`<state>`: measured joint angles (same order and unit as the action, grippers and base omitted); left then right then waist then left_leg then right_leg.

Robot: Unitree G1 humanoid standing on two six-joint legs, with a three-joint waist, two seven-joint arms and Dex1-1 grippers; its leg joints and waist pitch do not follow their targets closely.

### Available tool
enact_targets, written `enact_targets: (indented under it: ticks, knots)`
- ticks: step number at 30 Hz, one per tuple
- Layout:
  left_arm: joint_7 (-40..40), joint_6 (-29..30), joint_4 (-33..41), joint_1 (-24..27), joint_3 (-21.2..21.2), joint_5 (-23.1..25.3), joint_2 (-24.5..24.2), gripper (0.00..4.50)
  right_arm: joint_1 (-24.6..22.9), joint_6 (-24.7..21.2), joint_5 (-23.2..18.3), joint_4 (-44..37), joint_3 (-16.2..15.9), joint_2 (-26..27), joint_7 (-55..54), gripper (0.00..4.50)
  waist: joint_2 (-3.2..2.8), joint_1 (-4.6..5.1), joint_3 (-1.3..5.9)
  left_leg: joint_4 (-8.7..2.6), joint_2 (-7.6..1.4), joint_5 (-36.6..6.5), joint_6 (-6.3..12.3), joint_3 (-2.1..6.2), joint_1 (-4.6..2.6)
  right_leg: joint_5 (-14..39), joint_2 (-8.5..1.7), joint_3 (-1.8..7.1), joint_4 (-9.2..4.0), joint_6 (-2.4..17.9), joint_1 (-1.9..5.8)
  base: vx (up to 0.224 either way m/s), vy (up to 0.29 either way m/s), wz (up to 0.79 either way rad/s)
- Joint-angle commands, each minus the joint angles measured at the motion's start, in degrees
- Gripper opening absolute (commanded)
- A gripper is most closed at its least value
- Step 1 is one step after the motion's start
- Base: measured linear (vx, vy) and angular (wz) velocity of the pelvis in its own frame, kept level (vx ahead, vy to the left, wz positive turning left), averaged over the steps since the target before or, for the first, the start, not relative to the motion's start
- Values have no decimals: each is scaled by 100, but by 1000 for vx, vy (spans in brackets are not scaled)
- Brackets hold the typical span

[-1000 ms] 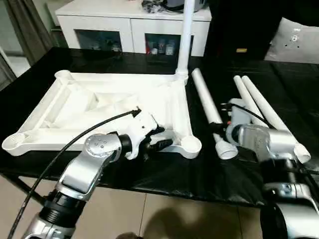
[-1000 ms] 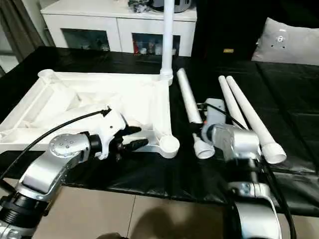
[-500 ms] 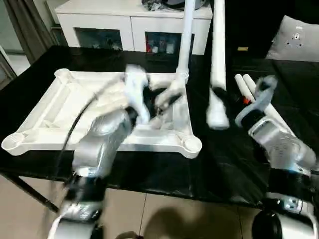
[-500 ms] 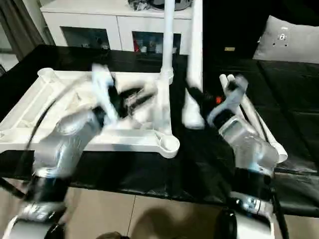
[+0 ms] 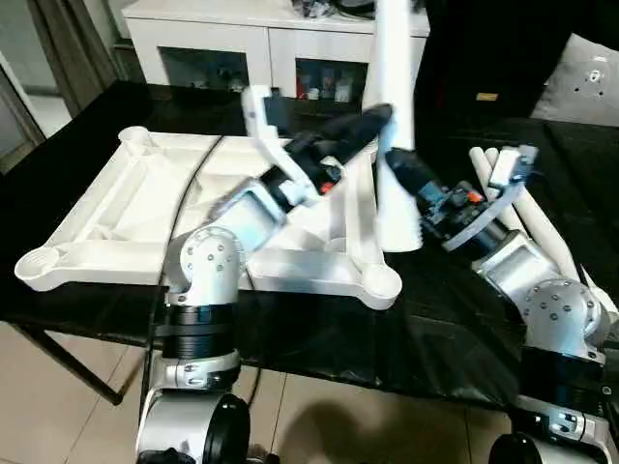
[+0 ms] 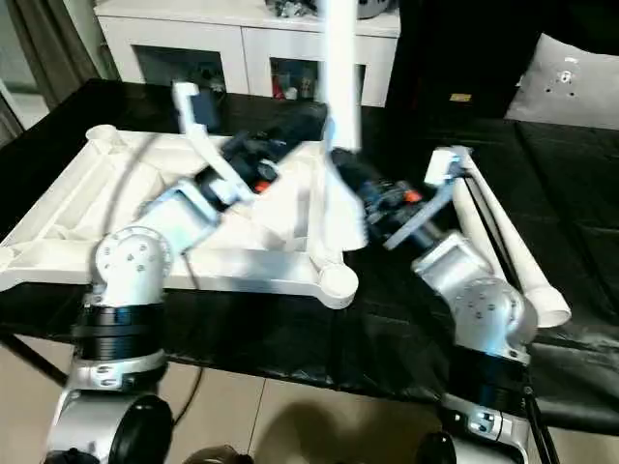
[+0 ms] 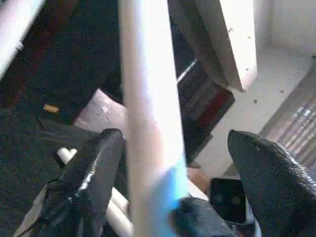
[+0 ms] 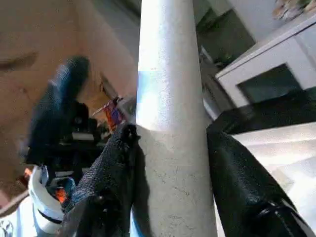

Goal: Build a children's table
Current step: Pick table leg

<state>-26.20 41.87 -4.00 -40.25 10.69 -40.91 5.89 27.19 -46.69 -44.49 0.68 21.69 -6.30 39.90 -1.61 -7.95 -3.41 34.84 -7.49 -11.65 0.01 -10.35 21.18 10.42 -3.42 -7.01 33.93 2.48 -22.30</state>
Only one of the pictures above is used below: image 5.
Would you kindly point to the white plastic table top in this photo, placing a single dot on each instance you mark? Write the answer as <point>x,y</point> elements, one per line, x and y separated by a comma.
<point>121,217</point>

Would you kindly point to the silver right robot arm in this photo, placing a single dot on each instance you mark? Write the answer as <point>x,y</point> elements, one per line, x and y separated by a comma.
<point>556,309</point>

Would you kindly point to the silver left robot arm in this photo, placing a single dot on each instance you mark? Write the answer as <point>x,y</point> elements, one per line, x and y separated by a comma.
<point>213,270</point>

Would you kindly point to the tall white jar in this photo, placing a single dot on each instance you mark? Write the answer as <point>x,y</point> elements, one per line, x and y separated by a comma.
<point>342,91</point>

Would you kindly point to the small white cup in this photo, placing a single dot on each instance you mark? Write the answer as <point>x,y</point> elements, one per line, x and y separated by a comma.
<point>314,93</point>

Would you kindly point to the small yellow label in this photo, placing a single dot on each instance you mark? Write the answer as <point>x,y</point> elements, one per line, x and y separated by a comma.
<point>487,96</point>

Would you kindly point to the dark crumpled cloth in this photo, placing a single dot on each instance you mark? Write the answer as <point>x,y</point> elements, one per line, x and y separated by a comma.
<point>312,7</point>

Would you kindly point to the black tall furniture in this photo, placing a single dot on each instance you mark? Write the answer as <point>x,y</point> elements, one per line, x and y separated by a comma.
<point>483,53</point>

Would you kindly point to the white glass-door cabinet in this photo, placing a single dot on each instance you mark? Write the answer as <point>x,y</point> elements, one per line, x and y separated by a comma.
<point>217,34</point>

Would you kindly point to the grey printed cushion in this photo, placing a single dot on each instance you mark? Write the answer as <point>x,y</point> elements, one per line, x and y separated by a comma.
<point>580,92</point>

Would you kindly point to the black work mat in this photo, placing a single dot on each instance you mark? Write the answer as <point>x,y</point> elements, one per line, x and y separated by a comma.
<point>72,169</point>

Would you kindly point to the grey curtain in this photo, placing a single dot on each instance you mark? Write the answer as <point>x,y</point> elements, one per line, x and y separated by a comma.
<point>77,53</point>

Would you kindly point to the black work table leg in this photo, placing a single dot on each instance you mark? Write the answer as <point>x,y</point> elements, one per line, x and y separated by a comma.
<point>72,367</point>

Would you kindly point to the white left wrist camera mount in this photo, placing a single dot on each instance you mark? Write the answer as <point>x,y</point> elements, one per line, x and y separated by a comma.
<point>261,125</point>

